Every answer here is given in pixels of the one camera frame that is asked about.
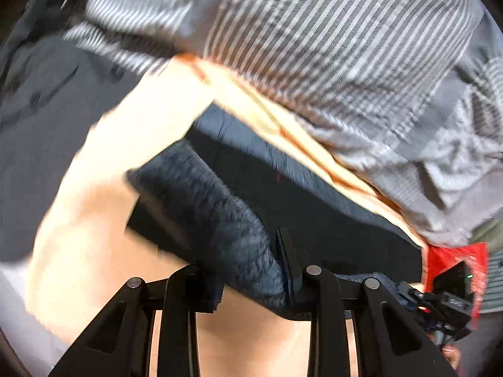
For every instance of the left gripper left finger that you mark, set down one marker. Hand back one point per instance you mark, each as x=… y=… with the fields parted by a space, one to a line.
x=188 y=291

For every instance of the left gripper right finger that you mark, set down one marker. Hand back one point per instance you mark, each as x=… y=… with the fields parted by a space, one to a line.
x=314 y=294

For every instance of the black pants with blue trim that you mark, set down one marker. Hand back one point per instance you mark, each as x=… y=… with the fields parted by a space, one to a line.
x=226 y=200

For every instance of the person's right hand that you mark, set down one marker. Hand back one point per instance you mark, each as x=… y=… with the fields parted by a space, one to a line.
x=452 y=354

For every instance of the red embroidered pillow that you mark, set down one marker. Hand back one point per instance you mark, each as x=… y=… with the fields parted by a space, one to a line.
x=462 y=271

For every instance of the peach bed sheet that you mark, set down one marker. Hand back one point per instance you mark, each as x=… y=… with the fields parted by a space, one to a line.
x=83 y=251

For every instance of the grey striped duvet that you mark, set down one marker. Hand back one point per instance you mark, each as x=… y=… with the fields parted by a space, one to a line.
x=406 y=93

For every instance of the dark grey shirt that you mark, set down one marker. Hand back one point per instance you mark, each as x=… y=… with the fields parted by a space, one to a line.
x=51 y=94

